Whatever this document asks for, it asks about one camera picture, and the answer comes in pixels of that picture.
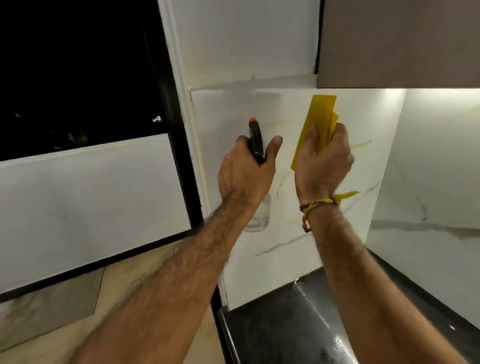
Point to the person's left hand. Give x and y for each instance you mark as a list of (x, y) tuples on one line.
[(242, 176)]

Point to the person's right thumb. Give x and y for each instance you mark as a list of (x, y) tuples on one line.
[(312, 138)]

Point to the black framed window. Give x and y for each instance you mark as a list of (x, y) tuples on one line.
[(80, 71)]

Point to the yellow cleaning cloth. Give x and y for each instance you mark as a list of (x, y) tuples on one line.
[(317, 123)]

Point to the brown wall cabinet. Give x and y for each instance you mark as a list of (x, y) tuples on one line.
[(399, 43)]

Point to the person's left forearm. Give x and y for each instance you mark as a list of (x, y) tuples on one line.
[(168, 292)]

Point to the person's left thumb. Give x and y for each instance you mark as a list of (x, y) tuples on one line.
[(273, 150)]

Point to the person's right forearm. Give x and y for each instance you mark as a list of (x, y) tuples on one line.
[(371, 288)]

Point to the clear spray bottle black nozzle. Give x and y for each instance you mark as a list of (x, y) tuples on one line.
[(256, 144)]

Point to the person's right hand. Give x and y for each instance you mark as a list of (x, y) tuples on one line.
[(322, 170)]

